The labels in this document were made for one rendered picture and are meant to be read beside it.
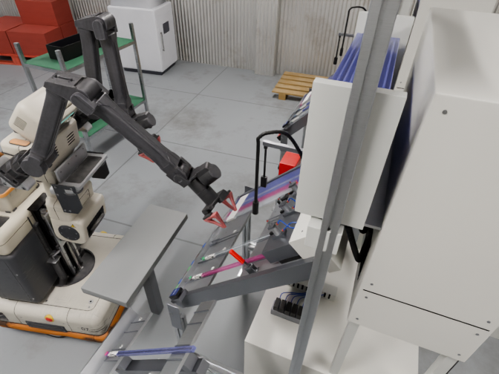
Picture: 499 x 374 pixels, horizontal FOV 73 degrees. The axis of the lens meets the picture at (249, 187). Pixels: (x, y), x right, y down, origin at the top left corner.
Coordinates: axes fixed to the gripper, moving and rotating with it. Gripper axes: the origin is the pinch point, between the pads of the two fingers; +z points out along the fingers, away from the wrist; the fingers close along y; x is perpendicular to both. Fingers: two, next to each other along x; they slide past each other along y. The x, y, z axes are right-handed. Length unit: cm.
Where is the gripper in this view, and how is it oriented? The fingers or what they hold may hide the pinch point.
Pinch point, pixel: (229, 217)
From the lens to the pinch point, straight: 126.7
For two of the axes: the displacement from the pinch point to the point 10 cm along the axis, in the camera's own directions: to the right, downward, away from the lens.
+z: 6.5, 7.2, 2.4
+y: 3.8, -5.9, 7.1
